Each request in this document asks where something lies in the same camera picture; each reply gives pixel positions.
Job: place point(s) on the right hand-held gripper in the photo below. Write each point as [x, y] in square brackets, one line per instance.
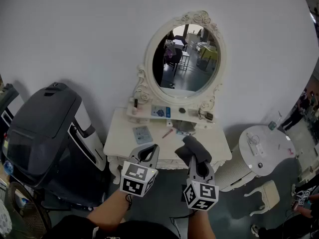
[202, 195]

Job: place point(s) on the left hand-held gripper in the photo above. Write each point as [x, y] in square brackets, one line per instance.
[138, 180]

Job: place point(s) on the grey fleece cloth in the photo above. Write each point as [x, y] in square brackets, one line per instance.
[197, 151]

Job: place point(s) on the white oval ornate mirror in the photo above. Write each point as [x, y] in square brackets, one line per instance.
[185, 58]

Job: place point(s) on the person's left forearm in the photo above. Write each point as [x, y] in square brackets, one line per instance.
[109, 208]

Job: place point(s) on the person's right forearm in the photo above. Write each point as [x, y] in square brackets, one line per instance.
[202, 223]

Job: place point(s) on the white dressing table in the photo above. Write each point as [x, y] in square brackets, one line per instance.
[119, 143]

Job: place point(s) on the pale blue sheet mask packet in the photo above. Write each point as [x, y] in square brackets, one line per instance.
[142, 134]

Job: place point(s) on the pink pen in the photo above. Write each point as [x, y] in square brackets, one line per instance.
[167, 134]

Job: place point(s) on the blue and white tube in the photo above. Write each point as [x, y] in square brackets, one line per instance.
[183, 133]

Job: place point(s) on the small pink jar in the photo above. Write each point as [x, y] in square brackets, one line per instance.
[134, 111]

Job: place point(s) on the grey pouch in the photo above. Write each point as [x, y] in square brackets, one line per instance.
[184, 126]

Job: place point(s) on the dark nail polish bottle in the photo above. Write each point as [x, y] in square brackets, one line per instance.
[135, 103]

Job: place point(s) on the small black square case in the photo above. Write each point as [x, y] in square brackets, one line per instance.
[209, 116]

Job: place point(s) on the black eyelash curler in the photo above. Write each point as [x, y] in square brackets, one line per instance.
[201, 114]

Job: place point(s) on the small black round case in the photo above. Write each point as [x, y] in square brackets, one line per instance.
[182, 110]

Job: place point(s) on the white power strip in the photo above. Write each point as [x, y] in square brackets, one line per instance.
[255, 144]

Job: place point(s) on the clear pink makeup palette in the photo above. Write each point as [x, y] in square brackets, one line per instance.
[193, 112]

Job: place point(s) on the white round ribbed side table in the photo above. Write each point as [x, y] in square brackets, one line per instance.
[264, 146]

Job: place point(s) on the white cushioned stool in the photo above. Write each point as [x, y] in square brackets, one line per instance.
[269, 193]

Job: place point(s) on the person's black shirt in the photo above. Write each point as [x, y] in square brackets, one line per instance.
[139, 231]

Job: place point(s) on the clear bottle with green label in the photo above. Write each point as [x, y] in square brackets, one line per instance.
[272, 126]

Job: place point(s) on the small pink item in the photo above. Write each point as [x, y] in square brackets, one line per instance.
[289, 151]

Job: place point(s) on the black and white machine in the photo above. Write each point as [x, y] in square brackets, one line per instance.
[45, 133]

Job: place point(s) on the brown wicker chair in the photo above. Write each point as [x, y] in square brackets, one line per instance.
[30, 213]

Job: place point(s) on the blue water bottle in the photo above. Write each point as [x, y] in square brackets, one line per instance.
[8, 167]

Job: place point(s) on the dark grey machine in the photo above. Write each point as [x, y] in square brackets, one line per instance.
[7, 96]

